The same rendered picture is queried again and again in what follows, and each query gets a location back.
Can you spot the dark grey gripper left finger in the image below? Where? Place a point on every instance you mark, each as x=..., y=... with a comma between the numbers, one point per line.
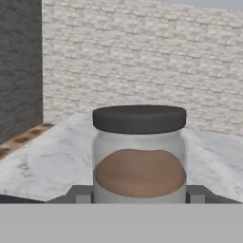
x=80, y=194

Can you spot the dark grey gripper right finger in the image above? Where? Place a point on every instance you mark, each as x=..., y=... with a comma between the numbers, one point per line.
x=199, y=194

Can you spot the cinnamon jar with black lid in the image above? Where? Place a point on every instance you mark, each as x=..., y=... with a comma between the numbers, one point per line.
x=139, y=164

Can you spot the dark grey cabinet side panel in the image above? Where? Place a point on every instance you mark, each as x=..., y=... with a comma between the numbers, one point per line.
x=19, y=63

